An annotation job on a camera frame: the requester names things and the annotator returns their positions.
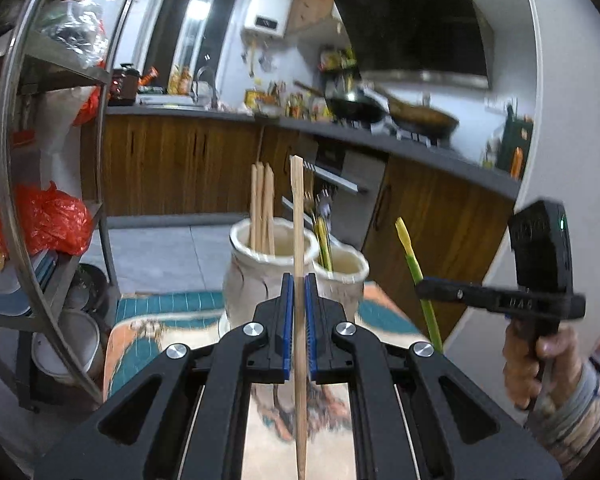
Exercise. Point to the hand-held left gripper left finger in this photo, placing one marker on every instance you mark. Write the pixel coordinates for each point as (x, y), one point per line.
(287, 320)

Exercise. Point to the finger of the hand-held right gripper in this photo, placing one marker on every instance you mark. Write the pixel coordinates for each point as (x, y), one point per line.
(455, 294)

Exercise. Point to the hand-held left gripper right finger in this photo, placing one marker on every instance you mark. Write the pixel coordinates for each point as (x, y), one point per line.
(312, 320)

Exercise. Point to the white ceramic jar with ridges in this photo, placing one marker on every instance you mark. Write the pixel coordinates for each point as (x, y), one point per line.
(260, 285)

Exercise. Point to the wooden chopstick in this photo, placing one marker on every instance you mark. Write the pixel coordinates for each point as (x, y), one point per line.
(269, 210)
(260, 205)
(253, 205)
(298, 220)

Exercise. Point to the gold fork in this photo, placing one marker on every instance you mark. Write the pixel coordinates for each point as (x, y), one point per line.
(310, 190)

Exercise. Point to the person's right hand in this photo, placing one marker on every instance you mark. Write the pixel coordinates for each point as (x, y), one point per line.
(520, 370)

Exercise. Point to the silver fork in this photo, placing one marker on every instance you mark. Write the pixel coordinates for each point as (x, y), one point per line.
(324, 205)

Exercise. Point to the black knife block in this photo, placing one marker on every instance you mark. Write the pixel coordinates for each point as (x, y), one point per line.
(515, 140)

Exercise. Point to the built-in oven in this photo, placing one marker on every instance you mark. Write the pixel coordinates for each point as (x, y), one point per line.
(352, 195)

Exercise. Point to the colourful printed mat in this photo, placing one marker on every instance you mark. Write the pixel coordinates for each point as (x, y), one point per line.
(150, 320)

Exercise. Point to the grey kitchen countertop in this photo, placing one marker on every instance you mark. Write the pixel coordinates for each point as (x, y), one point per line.
(430, 155)

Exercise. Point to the wooden base cabinets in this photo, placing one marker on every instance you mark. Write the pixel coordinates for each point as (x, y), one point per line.
(180, 170)

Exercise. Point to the dark metal pot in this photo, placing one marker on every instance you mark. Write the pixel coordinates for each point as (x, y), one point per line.
(92, 287)

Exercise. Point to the black wok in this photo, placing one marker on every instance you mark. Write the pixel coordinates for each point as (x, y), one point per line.
(355, 107)

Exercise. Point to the row of condiment bottles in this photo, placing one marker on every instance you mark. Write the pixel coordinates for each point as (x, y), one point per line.
(290, 102)

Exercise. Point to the white pot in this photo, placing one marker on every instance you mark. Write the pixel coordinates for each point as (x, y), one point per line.
(67, 350)

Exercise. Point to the kitchen faucet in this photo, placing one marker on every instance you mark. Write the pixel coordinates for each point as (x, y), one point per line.
(207, 85)

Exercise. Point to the large red plastic bag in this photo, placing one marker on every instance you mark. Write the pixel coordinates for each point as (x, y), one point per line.
(45, 220)

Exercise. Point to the black range hood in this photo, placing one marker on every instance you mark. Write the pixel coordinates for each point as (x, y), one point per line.
(415, 25)

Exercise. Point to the small red plastic bag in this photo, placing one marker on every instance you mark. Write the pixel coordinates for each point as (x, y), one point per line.
(91, 105)

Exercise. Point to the window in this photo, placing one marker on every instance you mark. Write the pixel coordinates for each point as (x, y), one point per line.
(195, 30)

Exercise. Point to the metal shelf rack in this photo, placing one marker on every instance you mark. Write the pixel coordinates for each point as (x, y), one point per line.
(25, 160)

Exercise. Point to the white water heater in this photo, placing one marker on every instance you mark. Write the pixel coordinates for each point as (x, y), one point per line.
(269, 7)

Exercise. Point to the grey crumpled plastic bag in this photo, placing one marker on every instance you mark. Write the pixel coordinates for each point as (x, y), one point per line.
(72, 27)

